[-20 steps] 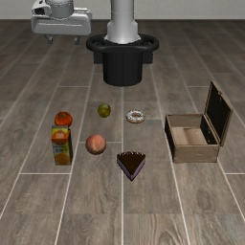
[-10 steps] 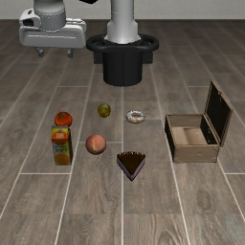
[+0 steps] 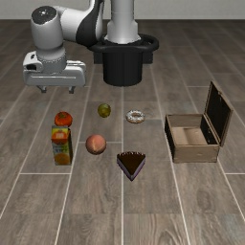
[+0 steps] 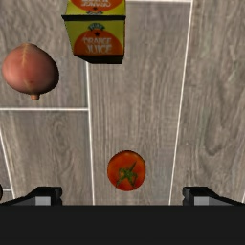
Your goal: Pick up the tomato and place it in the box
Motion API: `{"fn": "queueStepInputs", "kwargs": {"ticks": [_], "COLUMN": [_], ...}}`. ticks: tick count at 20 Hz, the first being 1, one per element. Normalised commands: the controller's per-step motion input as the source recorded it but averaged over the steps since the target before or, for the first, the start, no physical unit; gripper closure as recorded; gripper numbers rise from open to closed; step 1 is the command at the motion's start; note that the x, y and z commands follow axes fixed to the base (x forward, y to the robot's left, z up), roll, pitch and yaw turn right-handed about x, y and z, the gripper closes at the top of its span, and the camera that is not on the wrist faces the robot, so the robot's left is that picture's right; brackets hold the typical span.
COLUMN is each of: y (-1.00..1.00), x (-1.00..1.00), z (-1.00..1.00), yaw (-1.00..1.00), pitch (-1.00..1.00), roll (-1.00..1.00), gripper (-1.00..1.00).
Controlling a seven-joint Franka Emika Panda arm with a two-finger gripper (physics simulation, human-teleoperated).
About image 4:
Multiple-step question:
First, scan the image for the pink peach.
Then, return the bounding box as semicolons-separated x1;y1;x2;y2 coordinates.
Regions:
1;42;60;101

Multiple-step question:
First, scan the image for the yellow juice carton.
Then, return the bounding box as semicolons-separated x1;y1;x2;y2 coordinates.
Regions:
61;0;127;65

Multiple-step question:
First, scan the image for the red tomato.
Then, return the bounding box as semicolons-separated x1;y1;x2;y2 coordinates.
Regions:
106;149;147;192

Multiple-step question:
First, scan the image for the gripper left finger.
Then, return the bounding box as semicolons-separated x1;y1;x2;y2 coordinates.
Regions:
6;186;63;207

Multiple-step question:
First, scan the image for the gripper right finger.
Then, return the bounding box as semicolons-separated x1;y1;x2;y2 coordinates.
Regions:
182;186;240;207

